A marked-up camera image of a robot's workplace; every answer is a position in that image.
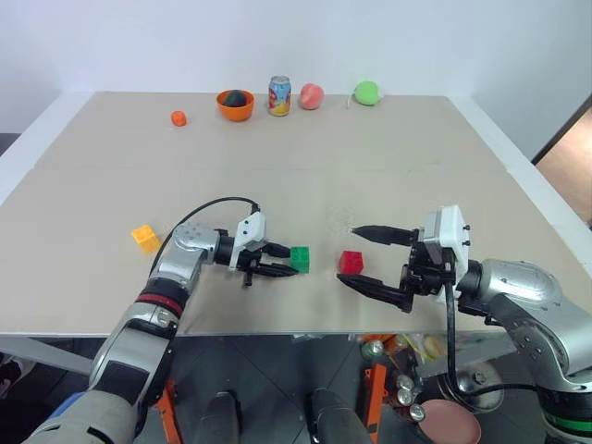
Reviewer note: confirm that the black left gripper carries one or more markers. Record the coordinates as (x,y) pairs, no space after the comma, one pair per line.
(253,260)

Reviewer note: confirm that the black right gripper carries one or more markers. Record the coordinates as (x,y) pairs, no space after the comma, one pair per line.
(427,273)

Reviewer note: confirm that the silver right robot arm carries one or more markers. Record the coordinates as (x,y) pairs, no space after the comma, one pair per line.
(532,296)

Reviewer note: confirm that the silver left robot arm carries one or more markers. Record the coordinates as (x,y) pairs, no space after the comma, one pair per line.
(178,261)

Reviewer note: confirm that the green building block cube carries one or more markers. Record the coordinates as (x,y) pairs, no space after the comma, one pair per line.
(300,259)

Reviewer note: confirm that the red building block cube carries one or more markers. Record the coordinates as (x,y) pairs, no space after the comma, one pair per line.
(351,262)

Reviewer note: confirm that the green drink can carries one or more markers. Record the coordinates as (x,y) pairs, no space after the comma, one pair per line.
(373,349)

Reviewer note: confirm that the beige toy potato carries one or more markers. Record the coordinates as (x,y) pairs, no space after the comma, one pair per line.
(435,347)

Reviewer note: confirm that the silver drink can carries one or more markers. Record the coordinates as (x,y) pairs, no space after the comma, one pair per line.
(406,395)
(405,382)
(416,412)

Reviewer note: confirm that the yellow building block cube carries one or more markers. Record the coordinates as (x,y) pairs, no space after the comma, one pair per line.
(146,239)

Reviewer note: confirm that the orange plastic bowl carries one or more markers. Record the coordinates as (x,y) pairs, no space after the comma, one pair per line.
(236,112)

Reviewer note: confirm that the shiny metal bowl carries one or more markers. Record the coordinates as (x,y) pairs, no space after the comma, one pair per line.
(481,384)

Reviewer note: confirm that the colourful printed drink can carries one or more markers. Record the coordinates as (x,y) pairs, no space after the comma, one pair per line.
(279,97)

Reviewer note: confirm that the dark rounded robot foot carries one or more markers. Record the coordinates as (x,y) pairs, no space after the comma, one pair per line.
(221,416)
(335,418)

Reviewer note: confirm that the pink toy peach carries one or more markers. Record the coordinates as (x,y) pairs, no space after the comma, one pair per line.
(311,96)

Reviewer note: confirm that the dark toy avocado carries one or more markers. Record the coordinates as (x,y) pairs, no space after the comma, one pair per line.
(236,98)

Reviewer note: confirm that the green toy ball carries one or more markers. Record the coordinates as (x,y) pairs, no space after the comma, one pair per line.
(366,93)

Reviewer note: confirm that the small orange toy fruit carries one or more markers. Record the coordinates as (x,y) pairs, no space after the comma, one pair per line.
(178,119)

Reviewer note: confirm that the dark pink round bowl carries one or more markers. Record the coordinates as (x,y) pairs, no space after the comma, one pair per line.
(451,423)

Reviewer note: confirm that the brown wooden door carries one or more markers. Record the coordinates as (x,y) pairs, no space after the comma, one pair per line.
(569,180)

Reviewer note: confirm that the dark shoe with pink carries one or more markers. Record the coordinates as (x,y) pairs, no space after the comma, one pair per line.
(9,372)

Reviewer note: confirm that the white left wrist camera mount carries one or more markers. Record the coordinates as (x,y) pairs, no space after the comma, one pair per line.
(252,229)

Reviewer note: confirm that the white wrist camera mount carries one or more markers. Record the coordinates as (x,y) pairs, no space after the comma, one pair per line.
(252,229)
(451,231)

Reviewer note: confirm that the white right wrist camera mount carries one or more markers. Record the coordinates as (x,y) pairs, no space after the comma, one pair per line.
(451,231)

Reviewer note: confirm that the orange metal frame bar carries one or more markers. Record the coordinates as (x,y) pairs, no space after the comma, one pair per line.
(375,398)
(166,411)

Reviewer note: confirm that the black door frame strip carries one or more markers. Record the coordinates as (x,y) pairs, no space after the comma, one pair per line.
(562,129)

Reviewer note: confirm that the white table frame beam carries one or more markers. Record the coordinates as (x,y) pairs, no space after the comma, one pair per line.
(46,353)

